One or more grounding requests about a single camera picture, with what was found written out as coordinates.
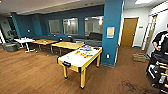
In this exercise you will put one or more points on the brown wooden door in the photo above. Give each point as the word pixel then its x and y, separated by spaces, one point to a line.
pixel 129 32

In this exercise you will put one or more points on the colourful game board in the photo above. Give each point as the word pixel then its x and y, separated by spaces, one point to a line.
pixel 86 48

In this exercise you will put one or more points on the grey ottoman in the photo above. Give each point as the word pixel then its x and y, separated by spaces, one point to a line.
pixel 10 47

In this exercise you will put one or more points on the long wooden table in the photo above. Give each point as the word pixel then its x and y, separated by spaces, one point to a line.
pixel 68 45
pixel 44 42

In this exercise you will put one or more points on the interior glass window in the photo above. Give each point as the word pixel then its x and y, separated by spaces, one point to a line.
pixel 55 26
pixel 70 26
pixel 94 25

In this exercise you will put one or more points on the wood framed glass door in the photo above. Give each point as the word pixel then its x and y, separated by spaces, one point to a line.
pixel 150 33

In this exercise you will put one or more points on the dark grey bench sofa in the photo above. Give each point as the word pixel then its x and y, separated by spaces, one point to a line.
pixel 50 37

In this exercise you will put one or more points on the red black game box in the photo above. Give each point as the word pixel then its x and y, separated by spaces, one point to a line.
pixel 97 48

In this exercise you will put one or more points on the white wall socket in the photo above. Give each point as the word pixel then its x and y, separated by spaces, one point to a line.
pixel 107 56

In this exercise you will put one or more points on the small white table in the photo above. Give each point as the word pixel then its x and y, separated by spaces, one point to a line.
pixel 24 40

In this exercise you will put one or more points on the white-top wooden table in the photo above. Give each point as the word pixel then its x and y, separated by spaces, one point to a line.
pixel 78 60

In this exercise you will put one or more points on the yellow wall sign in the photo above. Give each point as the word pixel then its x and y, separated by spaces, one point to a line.
pixel 110 32

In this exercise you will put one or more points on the ceiling light panel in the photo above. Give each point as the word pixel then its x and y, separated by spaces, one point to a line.
pixel 144 1

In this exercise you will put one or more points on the light grey cushion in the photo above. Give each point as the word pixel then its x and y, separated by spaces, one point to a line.
pixel 79 41

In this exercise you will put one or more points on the orange red game pieces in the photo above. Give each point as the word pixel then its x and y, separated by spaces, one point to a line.
pixel 87 55

